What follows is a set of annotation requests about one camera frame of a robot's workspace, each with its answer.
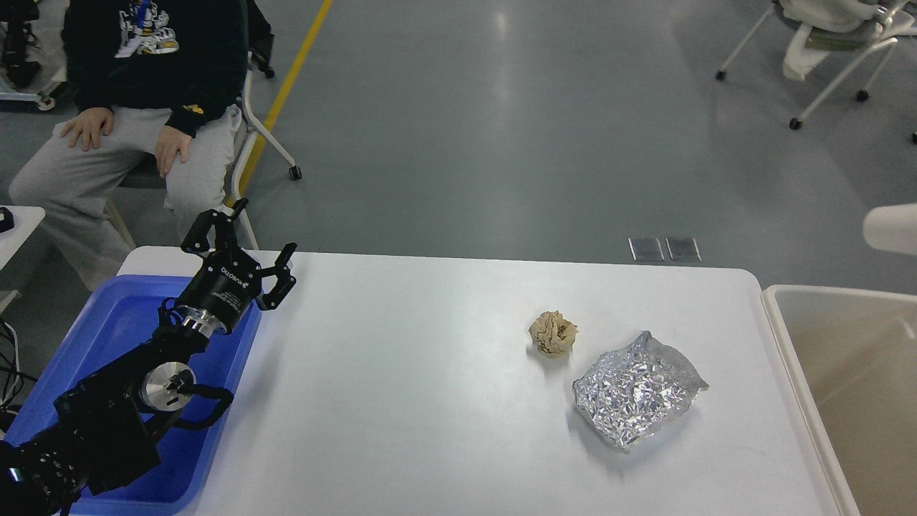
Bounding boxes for black cables at left edge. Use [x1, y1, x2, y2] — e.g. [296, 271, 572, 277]
[0, 319, 38, 431]

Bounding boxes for seated person in dark hoodie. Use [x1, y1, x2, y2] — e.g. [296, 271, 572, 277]
[9, 1, 249, 290]

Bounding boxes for metal floor plate right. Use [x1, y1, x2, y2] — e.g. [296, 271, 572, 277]
[666, 237, 702, 262]

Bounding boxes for equipment stand top left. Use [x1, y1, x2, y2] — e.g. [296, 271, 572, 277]
[1, 1, 68, 111]

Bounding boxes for white chair under person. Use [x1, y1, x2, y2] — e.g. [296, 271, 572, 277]
[105, 1, 302, 249]

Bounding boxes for metal floor plate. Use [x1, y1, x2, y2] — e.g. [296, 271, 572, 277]
[628, 237, 666, 262]
[666, 237, 702, 262]

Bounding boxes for beige plastic bin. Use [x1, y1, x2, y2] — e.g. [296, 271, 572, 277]
[762, 285, 916, 515]

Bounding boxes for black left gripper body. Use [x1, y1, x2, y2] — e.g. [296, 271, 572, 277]
[175, 249, 261, 336]

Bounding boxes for crumpled aluminium foil tray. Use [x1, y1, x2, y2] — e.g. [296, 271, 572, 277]
[571, 330, 709, 454]

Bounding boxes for white paper cup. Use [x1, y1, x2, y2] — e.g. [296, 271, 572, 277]
[863, 203, 916, 256]

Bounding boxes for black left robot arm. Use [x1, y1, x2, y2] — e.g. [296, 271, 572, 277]
[2, 199, 296, 515]

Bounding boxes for black object on side table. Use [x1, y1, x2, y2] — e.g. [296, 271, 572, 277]
[0, 206, 16, 233]

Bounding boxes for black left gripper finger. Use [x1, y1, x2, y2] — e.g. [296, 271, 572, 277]
[180, 197, 249, 271]
[254, 242, 297, 311]

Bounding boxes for metal floor plate left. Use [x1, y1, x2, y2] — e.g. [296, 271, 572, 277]
[628, 237, 666, 262]

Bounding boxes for white chair with clothes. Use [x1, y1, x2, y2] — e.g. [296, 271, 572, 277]
[715, 1, 915, 130]

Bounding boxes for white side table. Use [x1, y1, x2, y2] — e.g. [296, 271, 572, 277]
[1, 205, 46, 311]

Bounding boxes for blue plastic bin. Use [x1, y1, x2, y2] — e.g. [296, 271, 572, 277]
[2, 275, 261, 515]

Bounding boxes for crumpled brown paper ball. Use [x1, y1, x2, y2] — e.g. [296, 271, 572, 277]
[528, 311, 579, 358]

